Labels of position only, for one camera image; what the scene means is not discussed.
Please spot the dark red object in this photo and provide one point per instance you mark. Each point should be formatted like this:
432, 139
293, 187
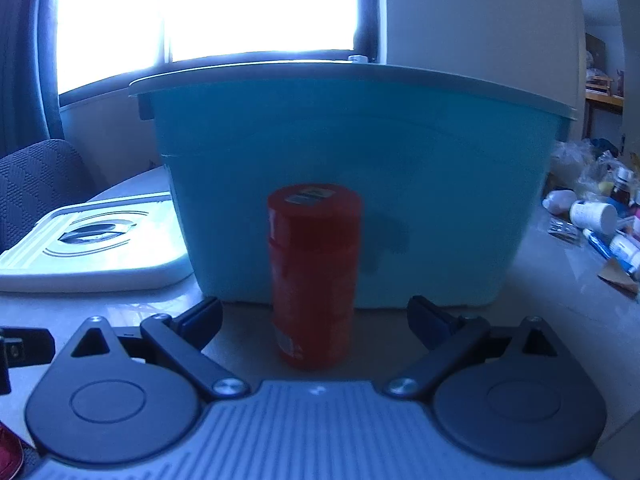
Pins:
9, 450

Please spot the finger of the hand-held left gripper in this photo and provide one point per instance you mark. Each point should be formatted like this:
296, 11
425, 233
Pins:
27, 346

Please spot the small white plastic bottle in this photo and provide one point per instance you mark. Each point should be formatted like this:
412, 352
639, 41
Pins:
559, 201

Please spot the brown paper piece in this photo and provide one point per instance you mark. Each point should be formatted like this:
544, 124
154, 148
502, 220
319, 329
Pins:
620, 277

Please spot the grey fabric chair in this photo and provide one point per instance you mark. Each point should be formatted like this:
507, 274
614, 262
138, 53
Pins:
35, 180

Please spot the window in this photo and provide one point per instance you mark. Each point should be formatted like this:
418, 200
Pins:
210, 15

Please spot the wooden shelf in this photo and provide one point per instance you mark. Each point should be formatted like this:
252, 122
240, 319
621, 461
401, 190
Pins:
602, 102

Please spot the red cylindrical canister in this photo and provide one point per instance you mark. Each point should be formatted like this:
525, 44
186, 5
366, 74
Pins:
312, 280

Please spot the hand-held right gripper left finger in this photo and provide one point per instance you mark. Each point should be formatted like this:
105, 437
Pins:
199, 321

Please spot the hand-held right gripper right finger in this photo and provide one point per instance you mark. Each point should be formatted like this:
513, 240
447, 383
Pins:
426, 321

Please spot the white medicine bottle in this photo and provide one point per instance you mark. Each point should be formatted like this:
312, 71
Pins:
595, 216

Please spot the dark blue curtain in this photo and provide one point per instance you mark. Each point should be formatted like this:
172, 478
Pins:
27, 50

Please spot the framed wall picture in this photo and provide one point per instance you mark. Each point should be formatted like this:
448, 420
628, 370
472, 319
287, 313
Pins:
595, 52

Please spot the clear plastic bag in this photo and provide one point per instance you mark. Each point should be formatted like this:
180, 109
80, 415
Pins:
575, 165

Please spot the silver blister pack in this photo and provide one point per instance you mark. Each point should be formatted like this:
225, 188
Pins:
565, 230

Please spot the blue plastic storage bin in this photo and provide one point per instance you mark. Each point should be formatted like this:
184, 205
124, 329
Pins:
350, 180

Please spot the blue and white tube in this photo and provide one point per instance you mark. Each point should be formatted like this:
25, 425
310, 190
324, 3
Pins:
617, 250

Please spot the brown glass bottle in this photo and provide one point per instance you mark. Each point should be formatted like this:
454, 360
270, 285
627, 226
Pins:
623, 187

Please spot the white storage bin lid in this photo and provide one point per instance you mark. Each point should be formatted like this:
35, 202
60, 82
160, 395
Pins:
95, 250

